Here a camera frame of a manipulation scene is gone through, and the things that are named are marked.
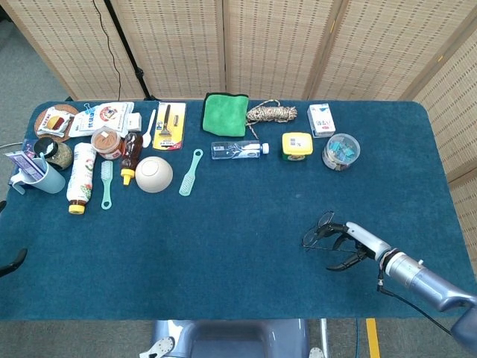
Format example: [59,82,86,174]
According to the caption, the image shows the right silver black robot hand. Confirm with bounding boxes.
[315,222,393,272]

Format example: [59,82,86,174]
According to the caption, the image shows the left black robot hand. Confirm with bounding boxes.
[0,200,28,279]

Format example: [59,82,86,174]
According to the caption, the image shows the thin-framed eyeglasses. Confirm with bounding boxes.
[300,210,358,254]

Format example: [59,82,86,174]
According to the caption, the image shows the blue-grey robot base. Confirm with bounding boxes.
[151,318,310,358]

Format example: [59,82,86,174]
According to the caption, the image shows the light blue mug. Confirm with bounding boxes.
[8,156,66,195]

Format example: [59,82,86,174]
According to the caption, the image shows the yellow floor tape strip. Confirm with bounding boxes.
[365,318,381,358]

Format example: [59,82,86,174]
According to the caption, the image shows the clear jar of binder clips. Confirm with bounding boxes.
[321,133,361,172]

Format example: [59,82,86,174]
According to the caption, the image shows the purple toothpaste box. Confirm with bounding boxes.
[3,149,48,183]

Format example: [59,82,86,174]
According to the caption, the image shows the white metal table leg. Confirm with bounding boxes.
[319,318,331,358]

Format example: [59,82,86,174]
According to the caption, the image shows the bamboo folding screen panel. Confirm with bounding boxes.
[400,22,477,182]
[0,0,148,101]
[110,0,227,101]
[222,0,338,101]
[307,0,477,101]
[446,175,477,243]

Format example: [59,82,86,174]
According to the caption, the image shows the white drink bottle yellow cap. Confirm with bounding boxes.
[66,142,98,216]

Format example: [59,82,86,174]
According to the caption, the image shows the herb jar with black lid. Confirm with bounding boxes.
[33,136,74,171]

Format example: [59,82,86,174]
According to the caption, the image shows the dark blue small pack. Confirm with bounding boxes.
[21,138,40,156]

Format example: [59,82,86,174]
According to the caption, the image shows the yellow lidded container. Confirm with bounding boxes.
[281,132,315,163]

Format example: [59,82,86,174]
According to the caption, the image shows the mint green brush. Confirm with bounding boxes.
[178,148,204,197]
[101,160,114,210]

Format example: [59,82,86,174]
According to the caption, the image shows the white blue carton box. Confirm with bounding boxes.
[307,103,337,139]

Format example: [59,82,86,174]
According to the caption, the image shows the red yellow snack packet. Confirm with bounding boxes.
[36,105,75,136]

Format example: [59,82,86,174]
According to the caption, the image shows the red jar with brown lid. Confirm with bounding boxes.
[90,126,122,160]

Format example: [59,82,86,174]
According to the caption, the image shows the amber bottle with yellow cap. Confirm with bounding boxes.
[119,132,145,186]

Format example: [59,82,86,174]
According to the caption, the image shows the clear plastic water bottle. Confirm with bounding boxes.
[211,139,271,160]

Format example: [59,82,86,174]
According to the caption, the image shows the round cork coaster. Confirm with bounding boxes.
[34,104,80,143]

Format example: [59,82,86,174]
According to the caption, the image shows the beige upturned bowl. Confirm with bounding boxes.
[134,156,174,194]

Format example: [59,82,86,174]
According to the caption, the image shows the teal blue tablecloth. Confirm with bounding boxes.
[0,99,477,321]

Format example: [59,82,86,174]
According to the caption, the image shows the white printed pouch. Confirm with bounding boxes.
[68,101,136,138]

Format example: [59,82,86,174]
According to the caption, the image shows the white plastic spoon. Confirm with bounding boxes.
[142,108,157,148]

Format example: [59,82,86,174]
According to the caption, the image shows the small white box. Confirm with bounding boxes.
[124,113,143,132]

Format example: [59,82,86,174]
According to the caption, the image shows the green microfiber cloth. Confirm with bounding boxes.
[202,92,250,138]

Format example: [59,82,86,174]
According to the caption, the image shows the razor in yellow card pack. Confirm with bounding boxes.
[152,101,187,151]

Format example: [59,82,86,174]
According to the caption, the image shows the black tripod pole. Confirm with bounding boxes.
[103,0,157,101]

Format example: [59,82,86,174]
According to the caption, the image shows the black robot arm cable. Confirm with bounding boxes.
[376,277,454,336]

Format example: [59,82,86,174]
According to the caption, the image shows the coiled beige patterned rope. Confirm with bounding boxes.
[244,98,298,139]

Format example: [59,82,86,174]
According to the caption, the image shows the thin black hanging cable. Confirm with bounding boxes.
[92,0,122,101]

